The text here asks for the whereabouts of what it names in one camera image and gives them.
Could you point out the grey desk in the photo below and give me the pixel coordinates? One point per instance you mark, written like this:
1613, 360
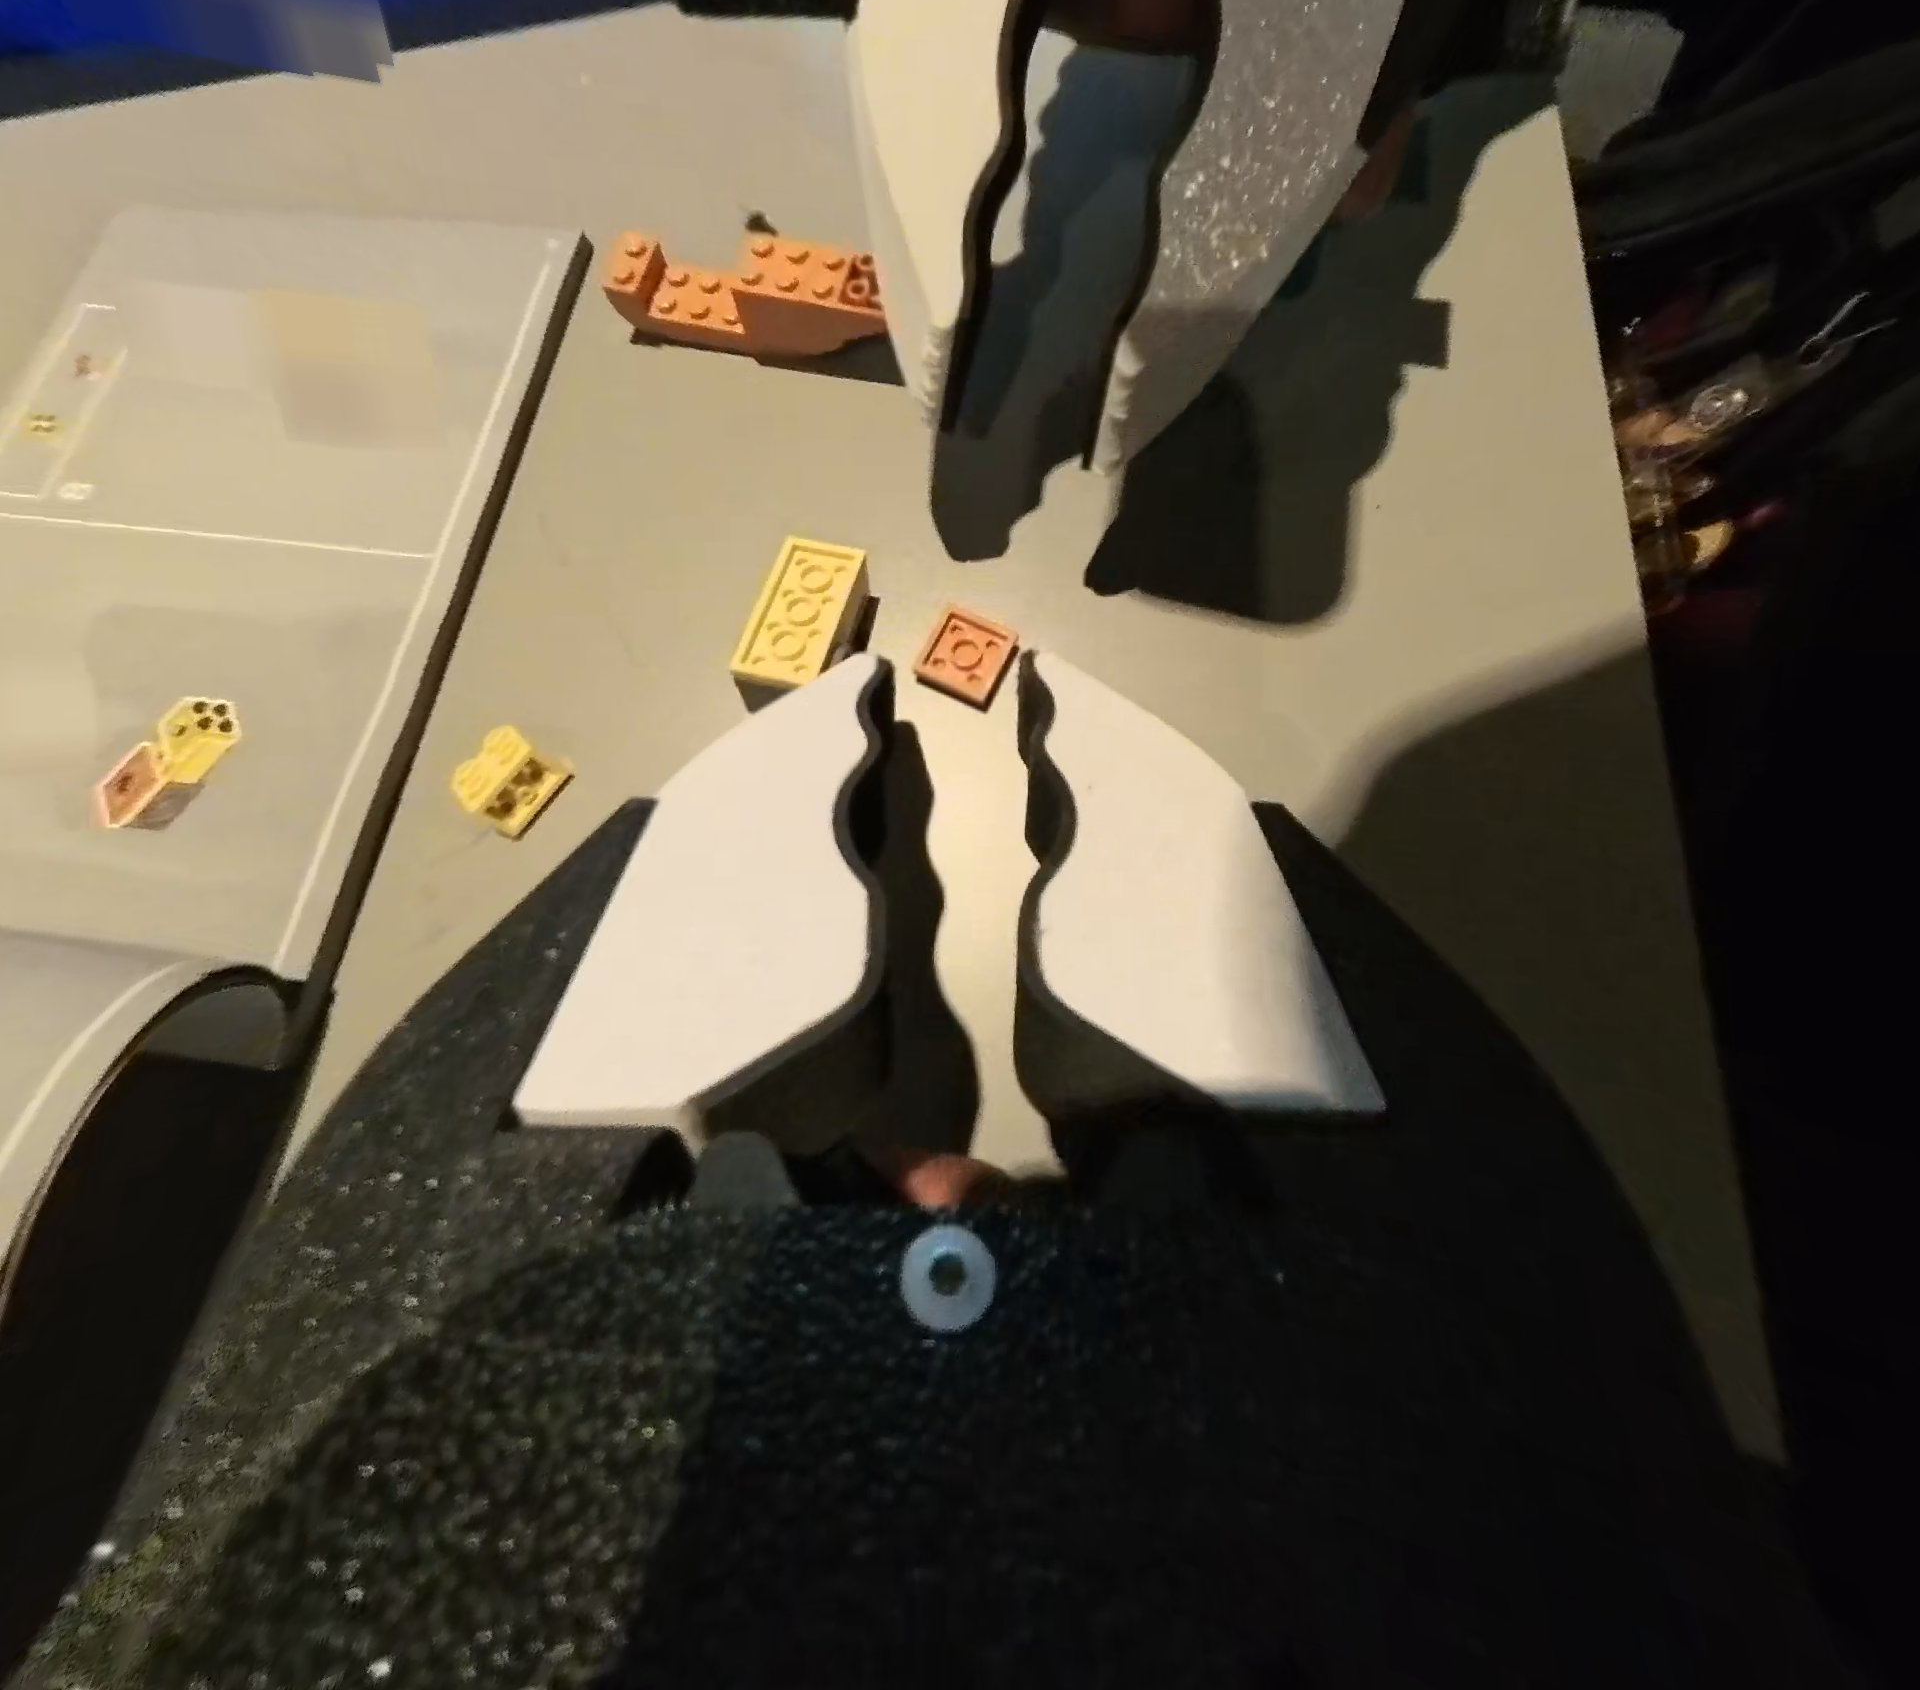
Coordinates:
675, 457

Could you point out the clear plastic parts bag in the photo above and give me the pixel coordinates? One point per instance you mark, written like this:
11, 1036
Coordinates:
1710, 414

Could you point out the long yellow brick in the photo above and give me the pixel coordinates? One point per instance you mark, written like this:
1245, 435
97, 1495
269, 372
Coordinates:
797, 608

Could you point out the small orange square plate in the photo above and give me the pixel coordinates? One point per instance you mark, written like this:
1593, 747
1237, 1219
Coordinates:
965, 656

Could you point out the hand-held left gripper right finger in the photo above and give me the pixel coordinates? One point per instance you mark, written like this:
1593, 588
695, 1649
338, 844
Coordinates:
1183, 940

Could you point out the grey instruction booklet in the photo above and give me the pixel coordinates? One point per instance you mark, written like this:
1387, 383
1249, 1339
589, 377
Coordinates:
346, 627

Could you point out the small yellow studded brick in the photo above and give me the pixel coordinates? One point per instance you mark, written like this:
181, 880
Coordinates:
512, 792

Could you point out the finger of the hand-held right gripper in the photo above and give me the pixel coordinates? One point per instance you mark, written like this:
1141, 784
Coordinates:
945, 70
1292, 114

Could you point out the orange brick assembly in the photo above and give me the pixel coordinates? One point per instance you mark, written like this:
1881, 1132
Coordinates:
797, 316

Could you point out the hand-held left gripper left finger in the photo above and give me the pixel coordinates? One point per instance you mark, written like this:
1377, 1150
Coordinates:
722, 924

